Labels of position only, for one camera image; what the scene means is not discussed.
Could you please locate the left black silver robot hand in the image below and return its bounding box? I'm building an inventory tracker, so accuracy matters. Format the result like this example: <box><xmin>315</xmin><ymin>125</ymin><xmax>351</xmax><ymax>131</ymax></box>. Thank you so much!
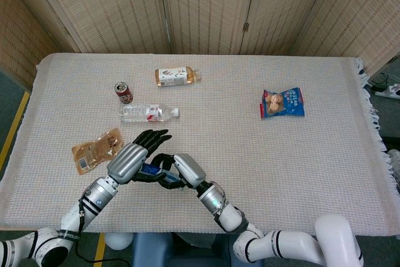
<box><xmin>107</xmin><ymin>129</ymin><xmax>173</xmax><ymax>186</ymax></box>

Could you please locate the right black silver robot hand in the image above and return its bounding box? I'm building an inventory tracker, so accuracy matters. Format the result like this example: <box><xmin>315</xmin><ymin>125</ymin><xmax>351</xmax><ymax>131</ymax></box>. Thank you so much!
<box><xmin>151</xmin><ymin>153</ymin><xmax>208</xmax><ymax>190</ymax></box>

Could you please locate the blue white tube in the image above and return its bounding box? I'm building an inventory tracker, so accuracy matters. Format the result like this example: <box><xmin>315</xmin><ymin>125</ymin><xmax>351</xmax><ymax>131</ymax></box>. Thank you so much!
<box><xmin>139</xmin><ymin>163</ymin><xmax>185</xmax><ymax>188</ymax></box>

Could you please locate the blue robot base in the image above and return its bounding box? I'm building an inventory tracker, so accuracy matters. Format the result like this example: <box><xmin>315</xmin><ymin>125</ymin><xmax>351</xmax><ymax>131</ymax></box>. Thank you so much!
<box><xmin>131</xmin><ymin>232</ymin><xmax>241</xmax><ymax>267</ymax></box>

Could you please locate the brown spout pouch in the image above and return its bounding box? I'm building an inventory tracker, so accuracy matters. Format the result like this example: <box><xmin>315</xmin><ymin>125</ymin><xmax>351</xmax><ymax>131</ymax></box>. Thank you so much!
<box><xmin>71</xmin><ymin>128</ymin><xmax>124</xmax><ymax>176</ymax></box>

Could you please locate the clear plastic water bottle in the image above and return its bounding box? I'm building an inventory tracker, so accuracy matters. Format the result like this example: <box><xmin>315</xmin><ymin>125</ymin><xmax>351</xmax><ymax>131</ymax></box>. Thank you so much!
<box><xmin>118</xmin><ymin>103</ymin><xmax>181</xmax><ymax>123</ymax></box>

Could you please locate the beige woven tablecloth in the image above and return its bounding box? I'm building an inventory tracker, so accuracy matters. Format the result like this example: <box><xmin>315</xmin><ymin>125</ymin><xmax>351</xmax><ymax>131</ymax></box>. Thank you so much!
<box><xmin>0</xmin><ymin>53</ymin><xmax>400</xmax><ymax>236</ymax></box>

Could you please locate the red cartoon soda can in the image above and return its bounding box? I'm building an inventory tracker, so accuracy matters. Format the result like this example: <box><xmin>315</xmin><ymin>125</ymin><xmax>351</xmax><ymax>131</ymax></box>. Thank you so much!
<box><xmin>114</xmin><ymin>81</ymin><xmax>134</xmax><ymax>104</ymax></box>

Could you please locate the white round robot part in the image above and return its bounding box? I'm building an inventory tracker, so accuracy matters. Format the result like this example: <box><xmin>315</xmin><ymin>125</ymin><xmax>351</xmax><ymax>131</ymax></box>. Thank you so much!
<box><xmin>104</xmin><ymin>232</ymin><xmax>134</xmax><ymax>251</ymax></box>

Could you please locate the yellow tea bottle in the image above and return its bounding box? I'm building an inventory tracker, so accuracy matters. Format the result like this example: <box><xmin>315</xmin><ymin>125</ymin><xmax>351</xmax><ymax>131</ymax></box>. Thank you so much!
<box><xmin>154</xmin><ymin>66</ymin><xmax>202</xmax><ymax>88</ymax></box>

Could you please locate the blue cookie bag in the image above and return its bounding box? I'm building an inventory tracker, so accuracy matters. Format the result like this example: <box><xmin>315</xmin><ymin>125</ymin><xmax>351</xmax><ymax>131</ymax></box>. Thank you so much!
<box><xmin>258</xmin><ymin>87</ymin><xmax>306</xmax><ymax>119</ymax></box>

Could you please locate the woven folding screen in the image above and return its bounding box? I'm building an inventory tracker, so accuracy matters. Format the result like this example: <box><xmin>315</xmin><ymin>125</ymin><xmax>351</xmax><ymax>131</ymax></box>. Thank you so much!
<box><xmin>0</xmin><ymin>0</ymin><xmax>400</xmax><ymax>89</ymax></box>

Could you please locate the white power strip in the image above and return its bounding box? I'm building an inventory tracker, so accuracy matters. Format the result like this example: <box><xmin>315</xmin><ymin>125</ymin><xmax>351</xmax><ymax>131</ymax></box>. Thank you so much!
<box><xmin>373</xmin><ymin>84</ymin><xmax>400</xmax><ymax>99</ymax></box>

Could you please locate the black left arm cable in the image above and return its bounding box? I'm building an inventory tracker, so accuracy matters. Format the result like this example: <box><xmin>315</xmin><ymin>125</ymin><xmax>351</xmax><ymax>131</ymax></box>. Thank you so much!
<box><xmin>74</xmin><ymin>198</ymin><xmax>134</xmax><ymax>267</ymax></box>

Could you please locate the black power cord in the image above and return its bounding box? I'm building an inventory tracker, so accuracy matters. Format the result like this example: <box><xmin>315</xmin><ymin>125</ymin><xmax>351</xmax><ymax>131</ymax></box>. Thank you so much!
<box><xmin>370</xmin><ymin>73</ymin><xmax>395</xmax><ymax>90</ymax></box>

